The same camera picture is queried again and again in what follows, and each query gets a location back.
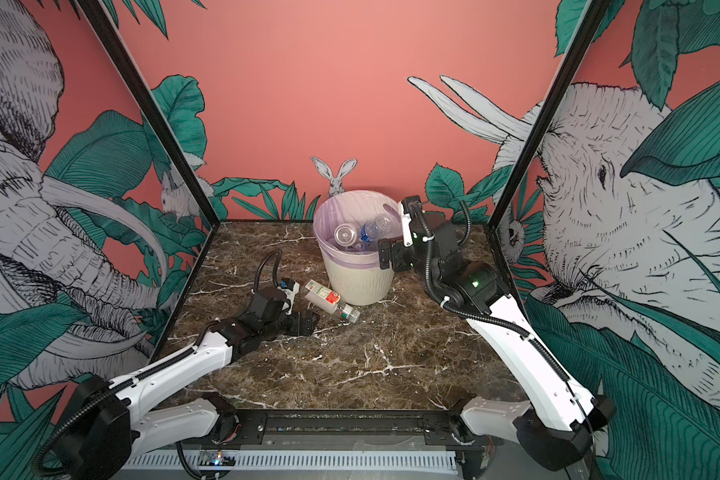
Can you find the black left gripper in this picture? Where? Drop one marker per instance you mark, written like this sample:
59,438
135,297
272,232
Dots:
309,324

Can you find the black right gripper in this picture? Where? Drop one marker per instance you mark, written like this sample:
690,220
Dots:
402,250

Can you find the red white label bottle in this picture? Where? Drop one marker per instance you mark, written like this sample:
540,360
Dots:
330,301

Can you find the blue label bottle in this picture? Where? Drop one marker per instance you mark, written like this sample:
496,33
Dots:
376,229

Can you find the yellow V label bottle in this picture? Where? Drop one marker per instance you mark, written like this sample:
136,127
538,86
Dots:
346,235

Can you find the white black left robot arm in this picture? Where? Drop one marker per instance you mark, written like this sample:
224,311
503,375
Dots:
110,422

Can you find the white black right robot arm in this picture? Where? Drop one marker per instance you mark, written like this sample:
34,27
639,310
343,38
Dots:
557,423

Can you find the white ribbed waste bin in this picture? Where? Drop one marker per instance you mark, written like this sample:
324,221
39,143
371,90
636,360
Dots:
357,278

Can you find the pink plastic bin liner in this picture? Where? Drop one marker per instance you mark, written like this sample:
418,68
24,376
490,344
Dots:
358,207

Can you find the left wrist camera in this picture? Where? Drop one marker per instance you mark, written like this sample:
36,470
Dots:
290,288

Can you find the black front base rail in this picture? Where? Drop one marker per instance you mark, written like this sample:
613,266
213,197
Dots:
436,427

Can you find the white vented cable duct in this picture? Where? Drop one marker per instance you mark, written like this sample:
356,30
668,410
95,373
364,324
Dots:
299,460

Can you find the black right frame post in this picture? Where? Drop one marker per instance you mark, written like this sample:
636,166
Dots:
586,28

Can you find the black frame post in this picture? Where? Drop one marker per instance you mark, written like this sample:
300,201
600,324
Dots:
586,28
102,25

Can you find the black left frame post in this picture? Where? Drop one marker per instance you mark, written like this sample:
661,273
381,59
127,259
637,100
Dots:
102,25

